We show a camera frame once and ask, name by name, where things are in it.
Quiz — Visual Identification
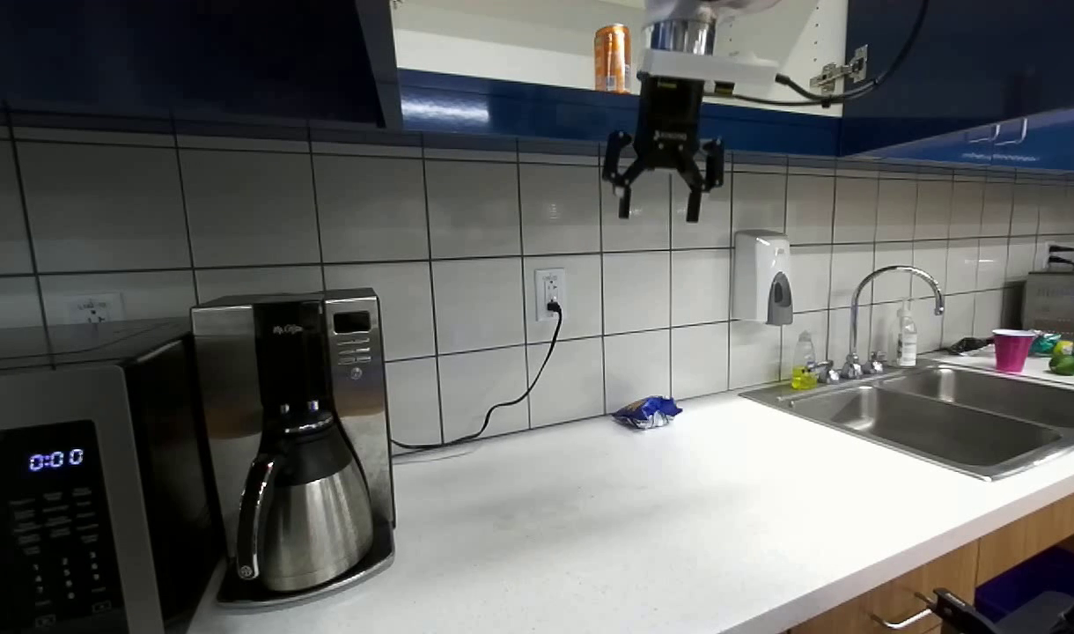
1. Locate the stainless steel carafe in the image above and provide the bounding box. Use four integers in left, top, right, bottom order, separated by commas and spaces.
230, 420, 379, 596

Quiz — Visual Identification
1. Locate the white wall outlet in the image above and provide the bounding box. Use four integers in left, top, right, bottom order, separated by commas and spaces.
532, 267, 571, 327
73, 292, 124, 333

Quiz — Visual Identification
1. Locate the pink plastic cup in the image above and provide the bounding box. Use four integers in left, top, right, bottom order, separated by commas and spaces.
988, 324, 1037, 375

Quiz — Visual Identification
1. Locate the black microwave oven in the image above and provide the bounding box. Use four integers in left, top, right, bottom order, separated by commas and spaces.
0, 327, 230, 634

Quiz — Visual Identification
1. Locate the dark angular object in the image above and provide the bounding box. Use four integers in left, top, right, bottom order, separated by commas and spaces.
924, 573, 1074, 634

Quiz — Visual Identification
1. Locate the metal drawer handle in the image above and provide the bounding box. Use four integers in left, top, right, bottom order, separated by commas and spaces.
881, 602, 943, 634

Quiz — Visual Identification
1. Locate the open blue upper cabinet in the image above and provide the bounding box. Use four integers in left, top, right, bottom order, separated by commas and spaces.
388, 0, 847, 159

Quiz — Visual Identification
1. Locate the black steel coffee maker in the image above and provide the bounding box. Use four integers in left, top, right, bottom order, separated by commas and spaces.
187, 284, 402, 610

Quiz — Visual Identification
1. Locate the wooden base cabinet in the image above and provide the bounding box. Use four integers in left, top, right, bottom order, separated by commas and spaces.
786, 477, 1074, 634

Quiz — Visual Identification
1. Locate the small white bottle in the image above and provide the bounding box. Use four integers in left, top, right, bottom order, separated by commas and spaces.
894, 307, 922, 371

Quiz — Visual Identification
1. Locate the orange can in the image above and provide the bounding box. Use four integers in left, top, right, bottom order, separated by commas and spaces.
591, 21, 636, 94

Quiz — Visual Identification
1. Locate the chrome gooseneck faucet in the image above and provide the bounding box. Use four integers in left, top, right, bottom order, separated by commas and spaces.
845, 259, 951, 379

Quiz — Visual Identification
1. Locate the grey metal box appliance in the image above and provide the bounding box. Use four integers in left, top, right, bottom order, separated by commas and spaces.
1017, 244, 1074, 338

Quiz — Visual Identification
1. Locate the yellow dish soap bottle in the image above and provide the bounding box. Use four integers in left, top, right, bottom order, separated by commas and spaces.
786, 327, 822, 393

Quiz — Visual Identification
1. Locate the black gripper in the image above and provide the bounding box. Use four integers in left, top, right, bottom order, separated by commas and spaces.
597, 71, 727, 226

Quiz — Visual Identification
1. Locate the stainless steel sink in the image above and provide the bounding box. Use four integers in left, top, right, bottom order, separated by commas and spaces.
744, 362, 1074, 481

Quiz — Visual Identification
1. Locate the neighbouring blue upper cabinet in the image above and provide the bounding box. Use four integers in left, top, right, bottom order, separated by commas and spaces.
861, 103, 1074, 180

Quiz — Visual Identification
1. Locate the black power cord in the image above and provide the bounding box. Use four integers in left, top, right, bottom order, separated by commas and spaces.
388, 299, 565, 453

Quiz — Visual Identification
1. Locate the blue crumpled cloth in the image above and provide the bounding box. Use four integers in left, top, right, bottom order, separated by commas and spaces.
613, 393, 687, 432

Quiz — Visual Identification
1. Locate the metal cabinet hinge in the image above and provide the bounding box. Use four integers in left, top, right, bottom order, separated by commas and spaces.
811, 47, 873, 103

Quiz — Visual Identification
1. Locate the white wall soap dispenser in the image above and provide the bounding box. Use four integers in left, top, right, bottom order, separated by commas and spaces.
727, 229, 796, 327

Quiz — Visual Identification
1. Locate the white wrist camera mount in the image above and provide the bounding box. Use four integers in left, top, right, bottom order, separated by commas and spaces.
640, 47, 781, 99

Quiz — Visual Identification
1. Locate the blue bin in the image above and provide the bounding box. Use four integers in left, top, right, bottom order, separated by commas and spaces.
971, 543, 1074, 627

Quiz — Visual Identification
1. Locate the blue cabinet door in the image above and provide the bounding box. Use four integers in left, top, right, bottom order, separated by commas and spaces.
845, 0, 1074, 133
0, 0, 403, 129

